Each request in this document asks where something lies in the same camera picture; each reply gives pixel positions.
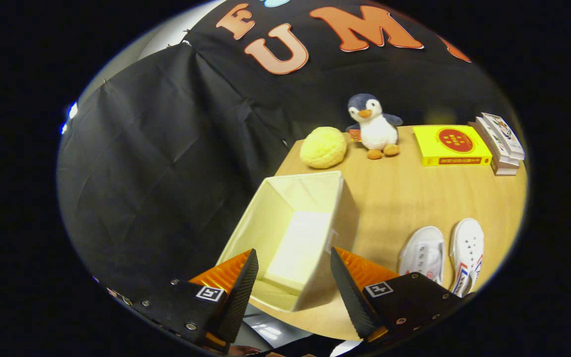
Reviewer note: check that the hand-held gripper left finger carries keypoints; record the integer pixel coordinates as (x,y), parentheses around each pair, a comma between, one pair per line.
(243,292)

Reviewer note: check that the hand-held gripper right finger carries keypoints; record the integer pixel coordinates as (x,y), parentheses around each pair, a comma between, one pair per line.
(350,292)

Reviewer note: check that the white canvas shoe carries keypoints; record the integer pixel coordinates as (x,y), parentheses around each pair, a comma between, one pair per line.
(422,248)
(469,243)

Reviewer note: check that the cream fabric storage box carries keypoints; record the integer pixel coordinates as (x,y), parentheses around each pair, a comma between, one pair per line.
(290,198)

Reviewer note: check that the yellow round plush bun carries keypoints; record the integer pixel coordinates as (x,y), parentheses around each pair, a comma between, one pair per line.
(322,148)

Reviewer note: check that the penguin plush toy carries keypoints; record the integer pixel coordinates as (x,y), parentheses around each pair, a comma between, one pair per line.
(377,131)

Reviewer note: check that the yellow book with red circle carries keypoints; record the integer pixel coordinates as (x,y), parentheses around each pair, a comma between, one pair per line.
(444,148)

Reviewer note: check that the white illustrated book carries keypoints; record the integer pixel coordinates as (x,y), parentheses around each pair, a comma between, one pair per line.
(501,128)
(488,139)

